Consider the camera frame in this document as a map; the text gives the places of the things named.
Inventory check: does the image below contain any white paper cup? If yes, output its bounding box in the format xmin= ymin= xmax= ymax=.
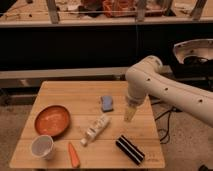
xmin=30 ymin=135 xmax=55 ymax=160

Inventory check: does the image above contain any wooden table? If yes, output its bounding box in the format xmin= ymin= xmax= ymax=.
xmin=10 ymin=81 xmax=165 ymax=169

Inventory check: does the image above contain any black cable on floor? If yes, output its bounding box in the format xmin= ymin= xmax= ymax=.
xmin=154 ymin=106 xmax=181 ymax=145

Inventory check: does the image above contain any orange carrot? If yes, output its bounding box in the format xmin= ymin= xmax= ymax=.
xmin=68 ymin=142 xmax=80 ymax=168

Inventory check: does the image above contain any black striped rectangular box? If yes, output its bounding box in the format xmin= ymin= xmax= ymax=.
xmin=115 ymin=135 xmax=145 ymax=165

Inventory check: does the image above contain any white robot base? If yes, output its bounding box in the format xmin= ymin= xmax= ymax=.
xmin=173 ymin=39 xmax=213 ymax=64

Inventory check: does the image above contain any orange round plate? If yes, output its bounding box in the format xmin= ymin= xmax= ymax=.
xmin=34 ymin=105 xmax=70 ymax=137

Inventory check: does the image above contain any white plastic bottle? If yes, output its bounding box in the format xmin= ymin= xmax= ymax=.
xmin=80 ymin=114 xmax=110 ymax=146

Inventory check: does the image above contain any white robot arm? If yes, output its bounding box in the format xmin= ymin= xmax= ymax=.
xmin=124 ymin=55 xmax=213 ymax=127

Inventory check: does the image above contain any orange crate in background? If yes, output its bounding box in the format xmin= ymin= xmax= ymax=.
xmin=102 ymin=0 xmax=135 ymax=17

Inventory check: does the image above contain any blue sponge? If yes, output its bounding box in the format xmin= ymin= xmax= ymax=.
xmin=101 ymin=96 xmax=113 ymax=112

